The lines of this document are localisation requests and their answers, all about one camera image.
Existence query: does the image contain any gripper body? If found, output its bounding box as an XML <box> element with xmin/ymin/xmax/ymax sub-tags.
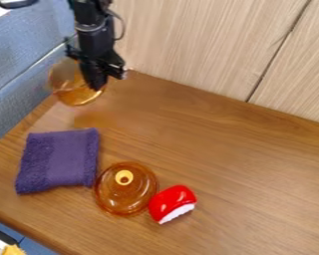
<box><xmin>63</xmin><ymin>22</ymin><xmax>130</xmax><ymax>82</ymax></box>

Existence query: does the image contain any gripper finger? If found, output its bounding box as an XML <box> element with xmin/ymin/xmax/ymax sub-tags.
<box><xmin>81</xmin><ymin>64</ymin><xmax>110</xmax><ymax>92</ymax></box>

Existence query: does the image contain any orange pot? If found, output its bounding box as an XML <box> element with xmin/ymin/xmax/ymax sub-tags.
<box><xmin>47</xmin><ymin>57</ymin><xmax>110</xmax><ymax>108</ymax></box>

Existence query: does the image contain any purple cloth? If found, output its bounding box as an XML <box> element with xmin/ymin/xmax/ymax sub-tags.
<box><xmin>14</xmin><ymin>127</ymin><xmax>102</xmax><ymax>195</ymax></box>

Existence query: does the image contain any orange lid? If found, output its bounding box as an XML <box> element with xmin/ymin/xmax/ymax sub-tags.
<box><xmin>91</xmin><ymin>160</ymin><xmax>161</xmax><ymax>218</ymax></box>

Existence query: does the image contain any red and white toy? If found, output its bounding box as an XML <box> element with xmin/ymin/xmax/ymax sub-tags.
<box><xmin>146</xmin><ymin>184</ymin><xmax>200</xmax><ymax>226</ymax></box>

